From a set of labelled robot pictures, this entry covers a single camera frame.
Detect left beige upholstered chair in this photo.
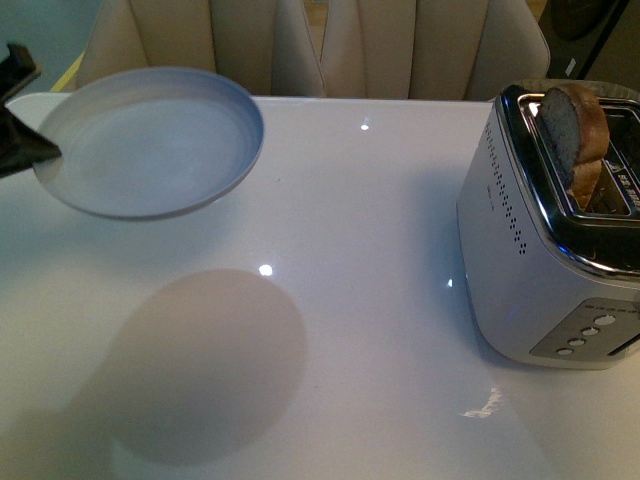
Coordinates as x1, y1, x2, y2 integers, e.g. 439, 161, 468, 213
75, 0, 326, 97

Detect beige upholstered chair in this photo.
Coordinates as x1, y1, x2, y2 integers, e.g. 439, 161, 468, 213
320, 0, 550, 100
75, 0, 326, 97

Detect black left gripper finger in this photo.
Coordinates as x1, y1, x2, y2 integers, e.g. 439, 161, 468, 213
1, 107, 61, 175
1, 43, 41, 103

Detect silver two-slot toaster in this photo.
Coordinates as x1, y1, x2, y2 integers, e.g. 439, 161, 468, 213
456, 80, 639, 370

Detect dark cabinet in background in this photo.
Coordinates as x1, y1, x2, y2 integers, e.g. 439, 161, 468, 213
539, 0, 639, 90

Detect slice of brown bread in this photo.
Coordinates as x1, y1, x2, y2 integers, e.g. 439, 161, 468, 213
538, 83, 610, 211

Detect right beige upholstered chair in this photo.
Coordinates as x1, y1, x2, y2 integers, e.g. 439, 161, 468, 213
320, 0, 550, 100

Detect light blue round plate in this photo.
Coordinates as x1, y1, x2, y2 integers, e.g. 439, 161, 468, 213
34, 67, 265, 219

